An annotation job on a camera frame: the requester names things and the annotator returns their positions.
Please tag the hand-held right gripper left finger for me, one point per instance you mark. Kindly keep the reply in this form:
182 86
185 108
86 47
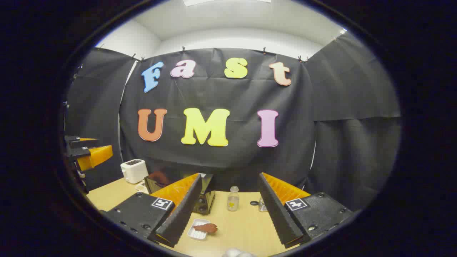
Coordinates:
185 207

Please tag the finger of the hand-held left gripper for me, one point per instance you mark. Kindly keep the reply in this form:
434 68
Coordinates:
80 142
96 157

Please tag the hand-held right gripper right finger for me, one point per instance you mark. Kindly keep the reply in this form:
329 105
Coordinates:
275 210

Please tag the black electric oven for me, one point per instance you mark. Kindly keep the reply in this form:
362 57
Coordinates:
206 200

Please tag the red meat piece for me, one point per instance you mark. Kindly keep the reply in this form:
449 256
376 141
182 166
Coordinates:
207 228

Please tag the white plastic tray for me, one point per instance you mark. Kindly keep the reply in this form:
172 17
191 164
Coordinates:
195 233

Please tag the white toaster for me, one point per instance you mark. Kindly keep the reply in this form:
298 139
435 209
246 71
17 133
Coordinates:
134 171

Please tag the clear glass bottle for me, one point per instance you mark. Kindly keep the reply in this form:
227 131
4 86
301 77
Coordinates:
233 200

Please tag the white divided snack dish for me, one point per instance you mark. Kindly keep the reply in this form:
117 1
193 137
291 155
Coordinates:
141 187

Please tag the large ceiling light panel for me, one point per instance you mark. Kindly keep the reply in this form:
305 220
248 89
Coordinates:
221 1

